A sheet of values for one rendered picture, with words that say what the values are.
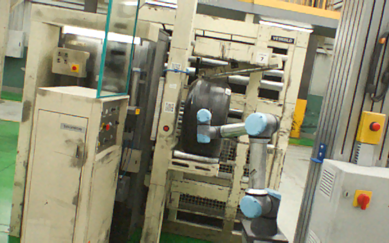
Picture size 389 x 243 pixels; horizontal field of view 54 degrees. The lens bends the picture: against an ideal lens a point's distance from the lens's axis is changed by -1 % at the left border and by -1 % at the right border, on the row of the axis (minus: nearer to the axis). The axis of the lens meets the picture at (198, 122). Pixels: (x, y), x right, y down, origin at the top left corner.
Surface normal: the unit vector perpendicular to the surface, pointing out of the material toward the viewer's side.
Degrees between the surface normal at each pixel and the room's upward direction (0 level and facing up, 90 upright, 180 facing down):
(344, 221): 90
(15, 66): 90
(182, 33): 90
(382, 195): 90
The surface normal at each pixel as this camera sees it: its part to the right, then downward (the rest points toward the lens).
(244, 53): -0.11, 0.11
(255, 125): -0.65, -0.15
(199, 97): 0.00, -0.47
